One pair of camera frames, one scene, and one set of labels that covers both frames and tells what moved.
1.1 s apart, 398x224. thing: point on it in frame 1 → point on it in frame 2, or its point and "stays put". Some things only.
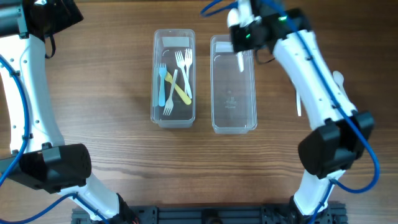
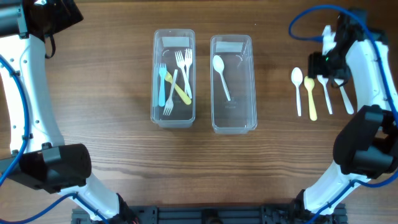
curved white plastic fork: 188,60 stays put
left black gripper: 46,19 stays put
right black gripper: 241,38 → 325,71
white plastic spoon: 241,61 → 218,63
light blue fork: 162,73 stays put
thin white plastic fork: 170,102 stays put
